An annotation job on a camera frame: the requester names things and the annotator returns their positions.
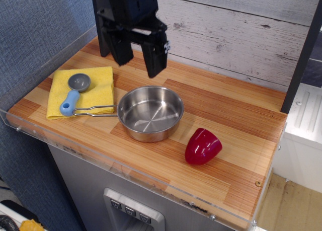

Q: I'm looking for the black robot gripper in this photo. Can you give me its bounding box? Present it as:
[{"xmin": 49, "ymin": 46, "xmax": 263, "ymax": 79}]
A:
[{"xmin": 98, "ymin": 0, "xmax": 170, "ymax": 78}]

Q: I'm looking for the small steel pot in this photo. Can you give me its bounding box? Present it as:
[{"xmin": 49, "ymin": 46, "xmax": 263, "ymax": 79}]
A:
[{"xmin": 72, "ymin": 86, "xmax": 184, "ymax": 143}]

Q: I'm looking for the red toy beet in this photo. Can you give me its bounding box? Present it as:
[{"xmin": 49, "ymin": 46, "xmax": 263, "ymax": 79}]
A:
[{"xmin": 185, "ymin": 128, "xmax": 223, "ymax": 165}]

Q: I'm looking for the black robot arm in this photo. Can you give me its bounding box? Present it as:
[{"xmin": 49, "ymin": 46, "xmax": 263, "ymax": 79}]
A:
[{"xmin": 93, "ymin": 0, "xmax": 170, "ymax": 78}]

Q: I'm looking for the yellow cloth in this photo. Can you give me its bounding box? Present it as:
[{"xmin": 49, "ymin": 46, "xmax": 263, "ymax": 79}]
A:
[{"xmin": 46, "ymin": 66, "xmax": 115, "ymax": 120}]

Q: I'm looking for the blue grey toy scoop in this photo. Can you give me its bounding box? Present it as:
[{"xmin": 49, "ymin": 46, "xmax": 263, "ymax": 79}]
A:
[{"xmin": 59, "ymin": 73, "xmax": 91, "ymax": 117}]

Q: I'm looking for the clear acrylic guard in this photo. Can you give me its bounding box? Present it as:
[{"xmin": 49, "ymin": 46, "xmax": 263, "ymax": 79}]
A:
[{"xmin": 0, "ymin": 24, "xmax": 287, "ymax": 229}]

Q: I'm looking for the grey toy fridge cabinet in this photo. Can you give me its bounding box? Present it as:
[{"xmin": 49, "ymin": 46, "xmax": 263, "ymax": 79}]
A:
[{"xmin": 49, "ymin": 146, "xmax": 230, "ymax": 230}]

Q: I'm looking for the silver dispenser panel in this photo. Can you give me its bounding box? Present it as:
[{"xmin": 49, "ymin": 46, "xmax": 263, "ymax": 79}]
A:
[{"xmin": 103, "ymin": 188, "xmax": 166, "ymax": 230}]

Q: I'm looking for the white ribbed appliance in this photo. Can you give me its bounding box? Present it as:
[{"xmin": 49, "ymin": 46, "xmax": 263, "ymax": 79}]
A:
[{"xmin": 273, "ymin": 84, "xmax": 321, "ymax": 192}]

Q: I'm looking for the yellow black object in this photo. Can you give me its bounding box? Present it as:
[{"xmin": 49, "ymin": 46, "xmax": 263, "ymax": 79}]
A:
[{"xmin": 19, "ymin": 219, "xmax": 45, "ymax": 231}]

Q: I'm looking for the left black shelf post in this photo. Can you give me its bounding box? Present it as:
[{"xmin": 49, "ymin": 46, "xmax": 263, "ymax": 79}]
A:
[{"xmin": 92, "ymin": 0, "xmax": 114, "ymax": 57}]

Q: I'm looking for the black shelf post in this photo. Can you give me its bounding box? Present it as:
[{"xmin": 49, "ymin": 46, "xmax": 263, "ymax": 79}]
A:
[
  {"xmin": 92, "ymin": 0, "xmax": 114, "ymax": 57},
  {"xmin": 280, "ymin": 0, "xmax": 321, "ymax": 114}
]

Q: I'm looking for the right black shelf post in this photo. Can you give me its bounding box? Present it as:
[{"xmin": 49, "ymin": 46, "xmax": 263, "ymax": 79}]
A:
[{"xmin": 280, "ymin": 0, "xmax": 321, "ymax": 114}]

